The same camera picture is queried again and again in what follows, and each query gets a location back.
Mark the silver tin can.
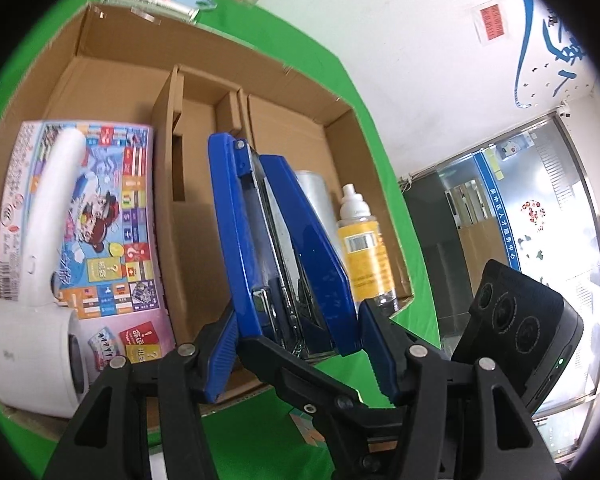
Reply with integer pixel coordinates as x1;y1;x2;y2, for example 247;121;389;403
292;170;333;241

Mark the small cardboard insert box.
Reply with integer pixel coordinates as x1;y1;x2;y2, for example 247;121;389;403
152;64;261;386

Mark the blue wave wall decal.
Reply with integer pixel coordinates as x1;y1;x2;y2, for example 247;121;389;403
512;0;593;108

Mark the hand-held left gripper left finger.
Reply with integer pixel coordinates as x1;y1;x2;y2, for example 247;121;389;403
42;306;370;480

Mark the silver blue packet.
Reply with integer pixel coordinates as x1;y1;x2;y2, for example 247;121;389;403
100;0;201;25

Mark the yellow label jar black lid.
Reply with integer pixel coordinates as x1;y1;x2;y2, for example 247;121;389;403
336;215;400;318

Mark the red wall notice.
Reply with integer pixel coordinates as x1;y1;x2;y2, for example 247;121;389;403
467;0;518;48

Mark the glass door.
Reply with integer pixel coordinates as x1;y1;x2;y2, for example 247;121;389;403
400;110;600;466

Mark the white handheld device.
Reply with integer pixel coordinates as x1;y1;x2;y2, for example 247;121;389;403
0;129;92;418

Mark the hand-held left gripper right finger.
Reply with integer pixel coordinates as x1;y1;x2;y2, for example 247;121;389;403
358;300;561;480

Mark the large cardboard box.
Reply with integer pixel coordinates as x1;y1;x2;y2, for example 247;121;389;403
0;2;415;433

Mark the colourful board game box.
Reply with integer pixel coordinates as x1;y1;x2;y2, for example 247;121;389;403
0;120;178;373

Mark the green tablecloth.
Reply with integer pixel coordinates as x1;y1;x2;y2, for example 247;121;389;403
0;0;441;480

